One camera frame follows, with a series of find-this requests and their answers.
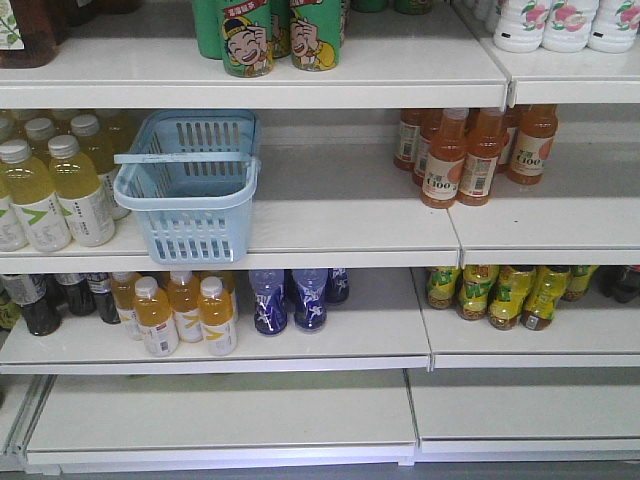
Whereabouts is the dark tea bottle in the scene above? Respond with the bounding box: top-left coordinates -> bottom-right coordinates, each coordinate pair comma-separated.
86,272 -> 120,325
54,273 -> 96,316
1,274 -> 61,336

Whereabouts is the blue sports drink bottle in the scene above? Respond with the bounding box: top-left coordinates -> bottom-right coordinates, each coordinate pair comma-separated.
292,268 -> 328,333
325,268 -> 350,304
249,269 -> 288,336

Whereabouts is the plastic cola bottle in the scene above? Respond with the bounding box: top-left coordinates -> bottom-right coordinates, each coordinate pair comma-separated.
598,265 -> 639,303

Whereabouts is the green cartoon tea bottle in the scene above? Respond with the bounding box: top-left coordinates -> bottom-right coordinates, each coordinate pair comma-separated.
289,0 -> 341,72
214,0 -> 273,78

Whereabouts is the white upper middle shelf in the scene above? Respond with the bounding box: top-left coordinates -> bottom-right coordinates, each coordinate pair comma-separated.
0,144 -> 640,275

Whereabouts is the white top shelf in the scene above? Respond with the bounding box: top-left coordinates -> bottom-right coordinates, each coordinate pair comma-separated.
0,4 -> 640,111

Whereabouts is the orange vitamin drink bottle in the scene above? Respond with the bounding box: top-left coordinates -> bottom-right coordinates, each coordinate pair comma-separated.
198,276 -> 237,356
168,271 -> 202,343
110,271 -> 143,341
134,276 -> 179,357

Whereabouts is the orange C100 juice bottle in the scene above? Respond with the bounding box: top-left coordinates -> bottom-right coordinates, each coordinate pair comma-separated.
506,104 -> 558,185
421,108 -> 469,209
456,107 -> 505,206

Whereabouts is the yellow iced tea bottle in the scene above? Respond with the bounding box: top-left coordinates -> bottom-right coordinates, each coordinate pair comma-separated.
520,265 -> 571,331
457,264 -> 500,321
488,265 -> 537,330
562,265 -> 599,302
426,266 -> 461,310

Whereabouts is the pale green drink bottle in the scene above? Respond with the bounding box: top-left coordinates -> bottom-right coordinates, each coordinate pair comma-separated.
24,117 -> 57,167
48,135 -> 115,247
71,114 -> 129,220
1,140 -> 71,252

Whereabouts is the white peach drink bottle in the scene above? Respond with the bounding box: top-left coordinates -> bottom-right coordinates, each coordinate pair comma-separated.
541,0 -> 599,53
587,0 -> 639,54
493,0 -> 551,53

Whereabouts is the white lower middle shelf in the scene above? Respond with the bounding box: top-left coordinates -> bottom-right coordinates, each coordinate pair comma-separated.
1,291 -> 639,375

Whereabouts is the brown tea bottle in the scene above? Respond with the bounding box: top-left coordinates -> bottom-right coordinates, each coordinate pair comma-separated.
1,0 -> 68,69

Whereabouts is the light blue plastic basket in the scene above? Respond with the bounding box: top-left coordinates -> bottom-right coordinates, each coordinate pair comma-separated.
114,109 -> 261,265

